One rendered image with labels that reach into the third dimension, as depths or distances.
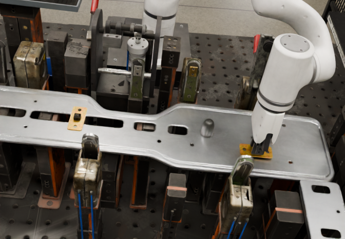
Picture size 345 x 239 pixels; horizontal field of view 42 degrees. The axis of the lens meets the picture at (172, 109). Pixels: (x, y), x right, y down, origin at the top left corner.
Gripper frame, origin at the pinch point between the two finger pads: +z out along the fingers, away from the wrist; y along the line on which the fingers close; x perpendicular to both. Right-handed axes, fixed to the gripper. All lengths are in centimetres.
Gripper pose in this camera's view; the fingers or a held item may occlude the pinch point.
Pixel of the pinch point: (258, 144)
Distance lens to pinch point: 116.1
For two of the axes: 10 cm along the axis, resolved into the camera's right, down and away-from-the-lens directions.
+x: 9.9, 1.1, 0.4
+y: -0.5, 7.0, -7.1
